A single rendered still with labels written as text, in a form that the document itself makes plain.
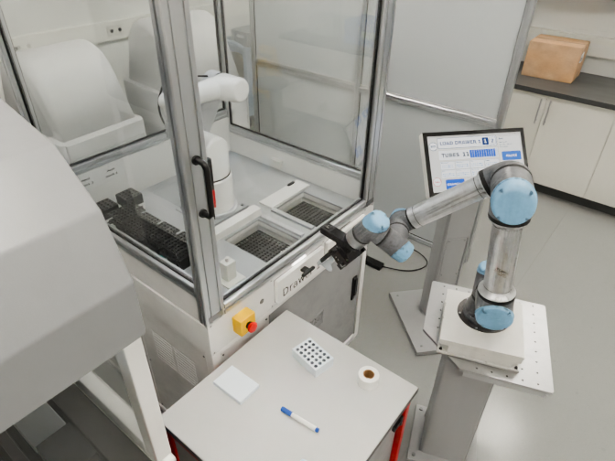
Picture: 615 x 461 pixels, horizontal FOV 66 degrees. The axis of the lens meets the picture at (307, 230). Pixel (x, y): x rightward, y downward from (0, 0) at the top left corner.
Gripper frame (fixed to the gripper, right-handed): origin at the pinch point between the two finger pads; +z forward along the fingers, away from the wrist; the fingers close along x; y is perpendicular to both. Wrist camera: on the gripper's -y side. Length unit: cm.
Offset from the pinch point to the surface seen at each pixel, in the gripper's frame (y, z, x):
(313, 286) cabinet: 6.4, 30.4, 12.0
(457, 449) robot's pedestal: 102, 36, 22
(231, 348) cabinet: 4.4, 27.7, -36.5
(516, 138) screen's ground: 13, -29, 119
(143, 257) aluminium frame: -39, 17, -47
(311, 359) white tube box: 24.4, 7.1, -25.6
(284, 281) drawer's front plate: -2.7, 12.2, -10.8
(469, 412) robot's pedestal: 86, 14, 21
